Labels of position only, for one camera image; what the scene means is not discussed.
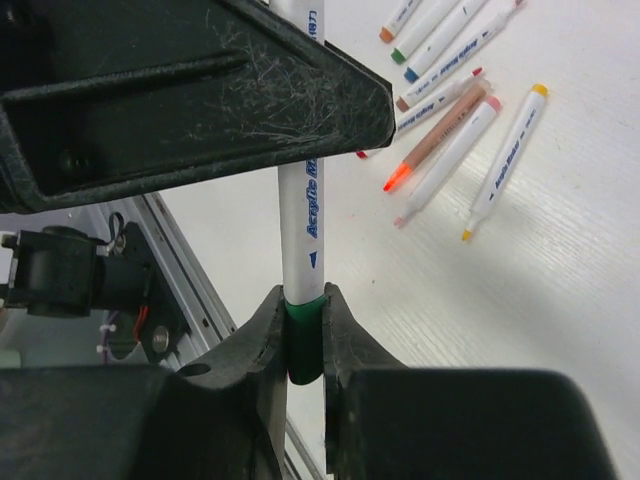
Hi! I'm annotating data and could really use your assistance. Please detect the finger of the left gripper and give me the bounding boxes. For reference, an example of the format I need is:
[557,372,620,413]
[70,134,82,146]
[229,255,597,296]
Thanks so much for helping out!
[1,1,396,214]

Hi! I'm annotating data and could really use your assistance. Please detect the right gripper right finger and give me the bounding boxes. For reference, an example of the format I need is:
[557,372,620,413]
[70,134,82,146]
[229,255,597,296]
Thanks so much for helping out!
[322,284,617,479]

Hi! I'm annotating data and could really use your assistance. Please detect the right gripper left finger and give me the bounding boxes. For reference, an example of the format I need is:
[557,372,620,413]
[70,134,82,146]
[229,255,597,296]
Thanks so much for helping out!
[1,287,286,479]

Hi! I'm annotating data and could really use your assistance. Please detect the green capped marker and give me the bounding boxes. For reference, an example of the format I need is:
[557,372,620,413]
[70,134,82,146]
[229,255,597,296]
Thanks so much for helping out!
[269,0,329,386]

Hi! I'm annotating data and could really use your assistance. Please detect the red capped marker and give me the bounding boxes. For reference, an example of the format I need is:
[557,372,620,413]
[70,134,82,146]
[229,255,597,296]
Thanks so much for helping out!
[355,66,485,161]

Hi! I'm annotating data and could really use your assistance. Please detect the brown capped marker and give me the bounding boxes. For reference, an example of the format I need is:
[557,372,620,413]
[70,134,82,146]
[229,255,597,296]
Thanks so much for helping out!
[396,1,523,112]

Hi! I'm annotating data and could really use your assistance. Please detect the pink capped marker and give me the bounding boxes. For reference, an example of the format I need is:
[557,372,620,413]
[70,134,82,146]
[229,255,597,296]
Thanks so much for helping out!
[394,95,502,227]

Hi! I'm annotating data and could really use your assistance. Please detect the yellow capped marker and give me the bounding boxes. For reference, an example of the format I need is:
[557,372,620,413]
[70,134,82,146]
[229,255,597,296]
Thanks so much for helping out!
[461,83,549,242]

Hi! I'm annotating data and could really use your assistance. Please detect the orange highlighter pen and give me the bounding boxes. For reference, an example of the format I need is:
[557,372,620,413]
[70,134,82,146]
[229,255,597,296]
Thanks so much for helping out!
[383,80,491,192]

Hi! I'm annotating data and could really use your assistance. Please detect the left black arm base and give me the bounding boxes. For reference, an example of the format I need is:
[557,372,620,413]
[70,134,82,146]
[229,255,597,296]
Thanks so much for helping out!
[103,222,190,364]

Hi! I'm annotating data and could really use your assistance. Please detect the uncapped white marker body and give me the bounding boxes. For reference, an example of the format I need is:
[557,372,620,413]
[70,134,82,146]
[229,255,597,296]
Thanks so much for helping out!
[379,0,421,43]

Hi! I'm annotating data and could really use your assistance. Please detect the aluminium rail frame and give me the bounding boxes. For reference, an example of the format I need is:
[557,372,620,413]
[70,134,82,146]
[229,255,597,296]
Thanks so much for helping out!
[74,192,331,480]

